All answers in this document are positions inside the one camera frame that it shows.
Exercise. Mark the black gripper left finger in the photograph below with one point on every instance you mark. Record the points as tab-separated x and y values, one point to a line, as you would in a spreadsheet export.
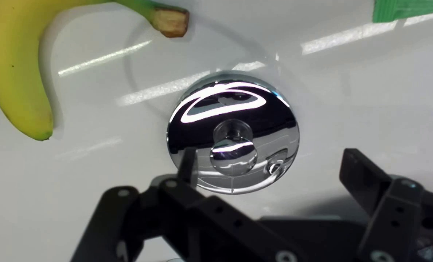
177	227

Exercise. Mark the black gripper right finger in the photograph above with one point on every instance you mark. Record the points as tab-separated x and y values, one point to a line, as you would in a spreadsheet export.
400	218

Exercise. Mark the green cloth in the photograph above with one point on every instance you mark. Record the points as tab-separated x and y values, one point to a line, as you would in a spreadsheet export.
410	9

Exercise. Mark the yellow banana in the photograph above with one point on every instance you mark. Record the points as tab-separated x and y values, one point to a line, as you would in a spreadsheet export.
12	73

